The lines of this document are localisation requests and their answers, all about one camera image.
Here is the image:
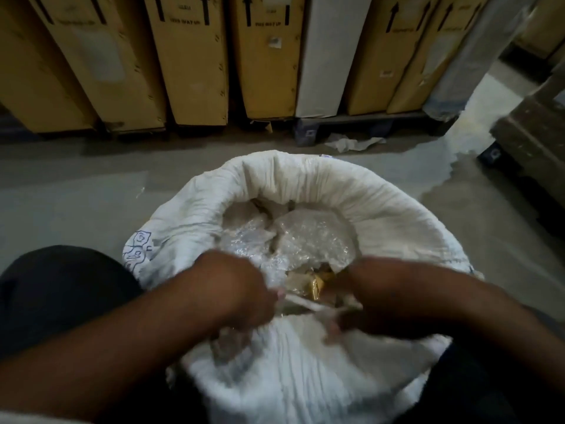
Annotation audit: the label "clear plastic wrap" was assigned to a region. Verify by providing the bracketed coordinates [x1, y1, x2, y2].
[221, 203, 358, 287]

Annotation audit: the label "person's right forearm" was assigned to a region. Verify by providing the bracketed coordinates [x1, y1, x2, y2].
[415, 269, 565, 393]

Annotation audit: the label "dark pallet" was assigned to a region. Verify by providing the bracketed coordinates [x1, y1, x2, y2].
[478, 141, 565, 236]

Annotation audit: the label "person's left forearm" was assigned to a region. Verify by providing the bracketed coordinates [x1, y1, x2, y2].
[0, 260, 221, 424]

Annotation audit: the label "person's left hand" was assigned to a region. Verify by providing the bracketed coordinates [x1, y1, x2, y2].
[192, 250, 281, 339]

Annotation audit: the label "blue pallet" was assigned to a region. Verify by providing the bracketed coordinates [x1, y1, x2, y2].
[293, 111, 460, 147]

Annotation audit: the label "tall white box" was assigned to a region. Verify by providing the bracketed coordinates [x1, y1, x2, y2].
[295, 0, 374, 119]

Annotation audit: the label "white woven sack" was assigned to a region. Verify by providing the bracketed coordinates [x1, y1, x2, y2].
[122, 150, 484, 424]

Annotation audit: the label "person's dark trousers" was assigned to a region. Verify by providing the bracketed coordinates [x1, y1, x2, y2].
[0, 245, 565, 424]

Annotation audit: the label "crumpled white paper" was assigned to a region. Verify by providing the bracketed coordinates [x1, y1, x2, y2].
[326, 133, 387, 154]

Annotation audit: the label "row of tall cardboard boxes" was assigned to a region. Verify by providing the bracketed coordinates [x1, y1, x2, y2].
[0, 0, 491, 135]

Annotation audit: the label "person's right hand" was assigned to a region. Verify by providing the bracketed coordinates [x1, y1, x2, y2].
[326, 258, 425, 346]

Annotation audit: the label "grey wrapped tall panel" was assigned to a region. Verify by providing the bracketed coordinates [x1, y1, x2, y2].
[423, 0, 540, 122]

